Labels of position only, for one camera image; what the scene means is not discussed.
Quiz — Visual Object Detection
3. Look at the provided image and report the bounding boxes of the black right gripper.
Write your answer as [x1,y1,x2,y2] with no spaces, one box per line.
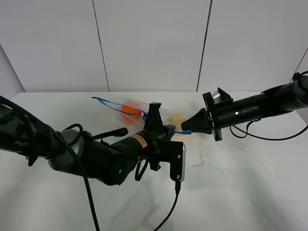
[181,88,238,141]

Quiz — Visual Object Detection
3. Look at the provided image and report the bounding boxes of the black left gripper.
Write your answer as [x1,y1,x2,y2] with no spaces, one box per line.
[138,103,175,171]

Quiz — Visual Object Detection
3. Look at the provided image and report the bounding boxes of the clear zip bag blue seal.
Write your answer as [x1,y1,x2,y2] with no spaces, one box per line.
[93,97,192,135]

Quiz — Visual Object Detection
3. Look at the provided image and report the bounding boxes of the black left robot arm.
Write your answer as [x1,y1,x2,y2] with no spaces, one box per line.
[0,98,185,186]

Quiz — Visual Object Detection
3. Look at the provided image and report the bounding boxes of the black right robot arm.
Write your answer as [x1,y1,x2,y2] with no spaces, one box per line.
[181,76,308,141]

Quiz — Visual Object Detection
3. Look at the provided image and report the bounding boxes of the yellow pear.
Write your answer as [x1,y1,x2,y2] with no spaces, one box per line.
[168,113,187,138]

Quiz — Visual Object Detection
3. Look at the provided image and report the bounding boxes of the orange fruit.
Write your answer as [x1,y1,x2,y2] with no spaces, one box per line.
[120,100,142,122]

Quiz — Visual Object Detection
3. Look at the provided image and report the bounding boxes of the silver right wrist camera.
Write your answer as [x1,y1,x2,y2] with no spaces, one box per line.
[211,91,222,104]

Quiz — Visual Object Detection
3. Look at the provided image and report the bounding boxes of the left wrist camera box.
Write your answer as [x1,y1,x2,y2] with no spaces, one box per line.
[169,141,186,182]

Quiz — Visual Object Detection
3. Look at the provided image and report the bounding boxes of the black left camera cable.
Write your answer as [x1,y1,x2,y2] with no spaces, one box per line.
[0,96,181,231]

